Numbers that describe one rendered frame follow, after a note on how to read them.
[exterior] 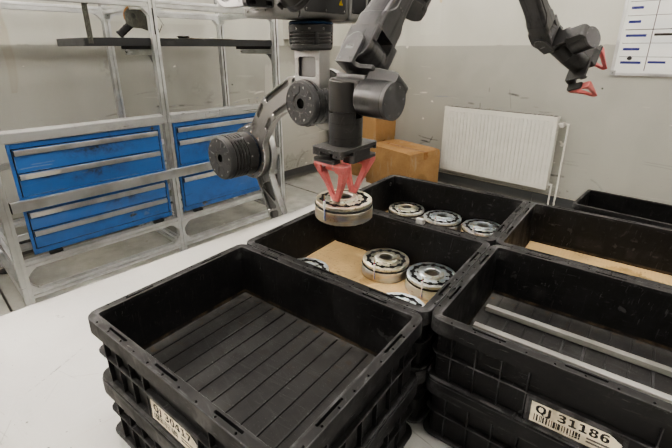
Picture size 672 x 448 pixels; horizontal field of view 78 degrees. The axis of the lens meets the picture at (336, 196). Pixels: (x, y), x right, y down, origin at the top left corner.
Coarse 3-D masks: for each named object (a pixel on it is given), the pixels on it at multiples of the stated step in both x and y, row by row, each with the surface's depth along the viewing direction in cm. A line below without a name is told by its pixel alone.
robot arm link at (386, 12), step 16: (384, 0) 67; (400, 0) 67; (368, 16) 66; (384, 16) 65; (400, 16) 68; (352, 32) 67; (368, 32) 65; (384, 32) 66; (400, 32) 69; (368, 48) 64; (384, 48) 69; (384, 64) 68
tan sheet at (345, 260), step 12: (324, 252) 100; (336, 252) 100; (348, 252) 100; (360, 252) 100; (336, 264) 94; (348, 264) 94; (360, 264) 94; (348, 276) 89; (360, 276) 89; (384, 288) 85; (396, 288) 85
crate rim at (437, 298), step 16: (288, 224) 91; (416, 224) 91; (256, 240) 84; (464, 240) 84; (480, 240) 83; (288, 256) 77; (480, 256) 77; (320, 272) 71; (464, 272) 71; (368, 288) 67; (448, 288) 67; (400, 304) 62; (432, 304) 62
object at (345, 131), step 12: (336, 120) 67; (348, 120) 66; (360, 120) 67; (336, 132) 67; (348, 132) 67; (360, 132) 68; (324, 144) 69; (336, 144) 68; (348, 144) 68; (360, 144) 69; (372, 144) 71; (336, 156) 66
